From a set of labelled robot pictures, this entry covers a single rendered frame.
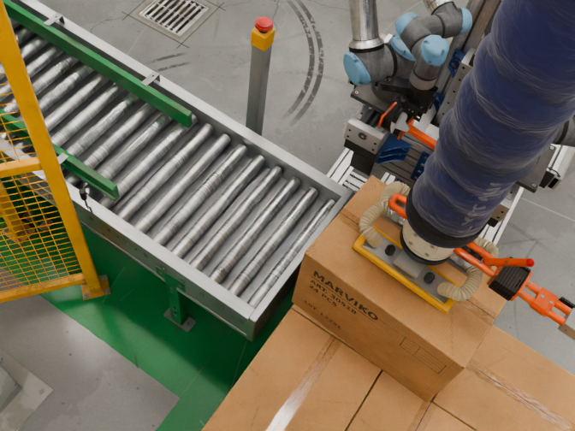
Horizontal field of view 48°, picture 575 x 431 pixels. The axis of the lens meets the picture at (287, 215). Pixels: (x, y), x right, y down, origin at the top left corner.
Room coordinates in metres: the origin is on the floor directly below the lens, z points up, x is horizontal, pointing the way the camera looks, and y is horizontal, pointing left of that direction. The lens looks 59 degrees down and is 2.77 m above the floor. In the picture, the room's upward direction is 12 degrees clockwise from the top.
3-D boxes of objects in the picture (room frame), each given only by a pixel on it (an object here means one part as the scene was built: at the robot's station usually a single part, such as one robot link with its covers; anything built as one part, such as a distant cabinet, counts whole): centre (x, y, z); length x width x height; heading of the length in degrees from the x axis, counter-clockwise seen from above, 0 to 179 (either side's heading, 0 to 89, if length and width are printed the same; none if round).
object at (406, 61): (1.65, -0.27, 1.20); 0.13 x 0.12 x 0.14; 124
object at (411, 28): (1.47, -0.26, 1.48); 0.11 x 0.11 x 0.08; 34
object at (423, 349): (1.02, -0.43, 0.74); 0.60 x 0.40 x 0.40; 63
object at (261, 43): (1.86, 0.23, 0.50); 0.07 x 0.07 x 1.00; 66
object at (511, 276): (0.90, -0.65, 1.18); 0.10 x 0.08 x 0.06; 152
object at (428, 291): (0.93, -0.38, 1.07); 0.34 x 0.10 x 0.05; 62
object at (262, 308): (1.17, -0.09, 0.58); 0.70 x 0.03 x 0.06; 156
